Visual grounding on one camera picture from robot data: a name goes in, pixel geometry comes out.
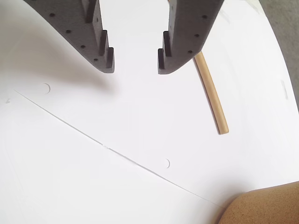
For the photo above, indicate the wooden stick pen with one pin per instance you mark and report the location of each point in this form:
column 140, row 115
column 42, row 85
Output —
column 211, row 88

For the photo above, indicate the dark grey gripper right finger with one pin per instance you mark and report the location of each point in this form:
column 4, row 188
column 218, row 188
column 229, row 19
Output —
column 187, row 35

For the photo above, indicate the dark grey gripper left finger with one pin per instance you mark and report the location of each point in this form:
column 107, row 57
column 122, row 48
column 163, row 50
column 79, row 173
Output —
column 77, row 28

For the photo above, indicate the cork cylinder pen holder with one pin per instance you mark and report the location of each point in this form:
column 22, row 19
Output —
column 268, row 205

